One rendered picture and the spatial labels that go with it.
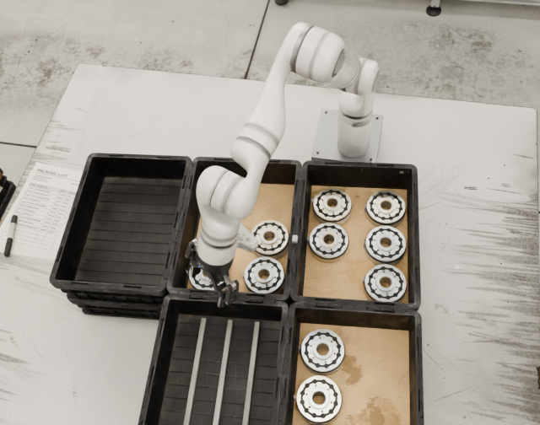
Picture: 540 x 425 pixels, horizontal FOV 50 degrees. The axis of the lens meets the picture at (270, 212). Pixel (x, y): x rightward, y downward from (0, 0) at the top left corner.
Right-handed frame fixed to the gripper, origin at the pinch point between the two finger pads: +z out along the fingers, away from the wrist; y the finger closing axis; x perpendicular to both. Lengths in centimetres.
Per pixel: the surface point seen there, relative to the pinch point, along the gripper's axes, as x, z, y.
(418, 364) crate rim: 27.2, 3.6, 39.6
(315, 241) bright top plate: 35.8, 10.3, 0.2
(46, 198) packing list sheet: -3, 43, -74
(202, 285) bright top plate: 8.1, 19.9, -10.0
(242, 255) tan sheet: 21.9, 18.4, -10.8
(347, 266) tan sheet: 38.6, 11.9, 10.0
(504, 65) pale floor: 218, 43, -37
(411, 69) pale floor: 186, 55, -67
